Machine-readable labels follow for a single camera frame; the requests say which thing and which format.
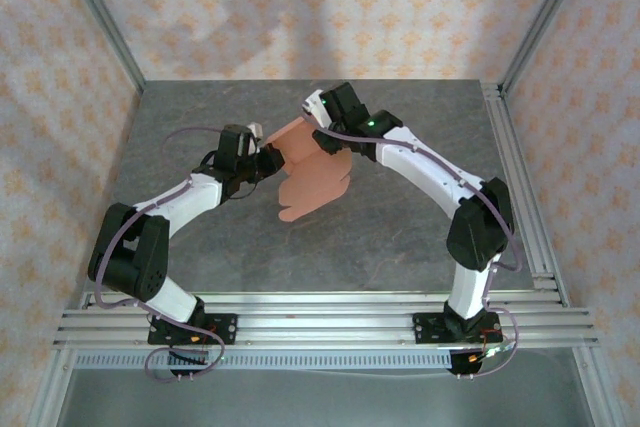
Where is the black electronics board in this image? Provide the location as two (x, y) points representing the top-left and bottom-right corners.
(167, 346), (211, 379)

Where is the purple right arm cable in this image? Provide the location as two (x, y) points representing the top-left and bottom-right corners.
(301, 104), (524, 379)

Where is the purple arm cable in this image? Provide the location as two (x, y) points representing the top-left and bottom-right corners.
(301, 104), (524, 379)
(92, 124), (226, 383)

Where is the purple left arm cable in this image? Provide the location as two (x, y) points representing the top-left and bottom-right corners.
(92, 124), (226, 383)

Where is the aluminium side rail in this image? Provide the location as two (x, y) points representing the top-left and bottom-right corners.
(481, 80), (571, 308)

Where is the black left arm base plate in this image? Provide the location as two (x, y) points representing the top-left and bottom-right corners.
(147, 313), (238, 347)

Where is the aluminium mounting rail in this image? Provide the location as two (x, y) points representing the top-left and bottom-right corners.
(52, 290), (601, 351)

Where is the aluminium frame post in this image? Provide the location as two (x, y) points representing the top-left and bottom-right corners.
(498, 0), (596, 93)
(53, 0), (147, 96)

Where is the grey slotted cable duct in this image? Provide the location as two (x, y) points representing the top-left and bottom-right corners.
(73, 350), (454, 371)

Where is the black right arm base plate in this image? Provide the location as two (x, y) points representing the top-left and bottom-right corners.
(411, 311), (503, 346)

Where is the aluminium frame leg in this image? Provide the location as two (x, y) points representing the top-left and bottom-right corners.
(27, 346), (76, 427)
(572, 346), (629, 427)

